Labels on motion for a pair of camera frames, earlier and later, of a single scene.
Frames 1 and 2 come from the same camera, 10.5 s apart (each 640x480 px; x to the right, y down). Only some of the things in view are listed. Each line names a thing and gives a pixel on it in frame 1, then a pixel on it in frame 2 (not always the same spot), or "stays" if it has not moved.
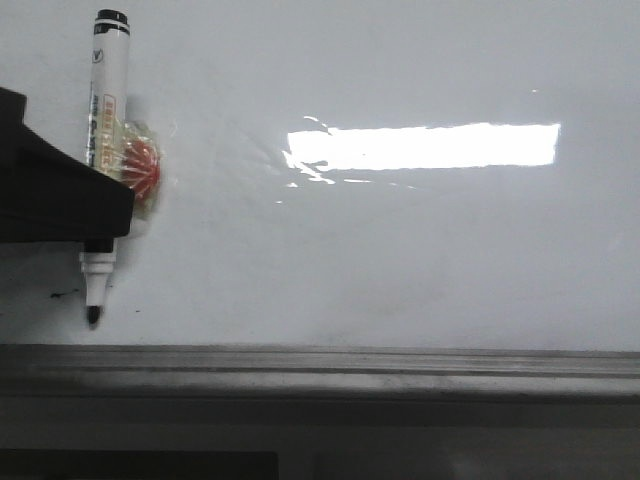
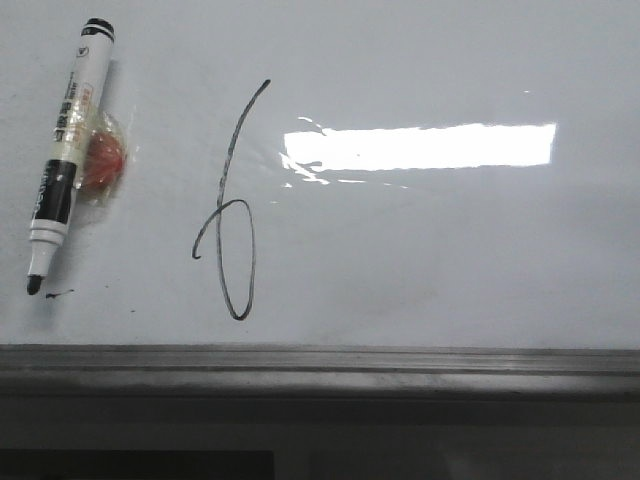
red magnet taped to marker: x=137 y=162 → x=104 y=158
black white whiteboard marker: x=106 y=142 → x=53 y=207
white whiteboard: x=349 y=174 stays
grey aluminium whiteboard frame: x=57 y=369 stays
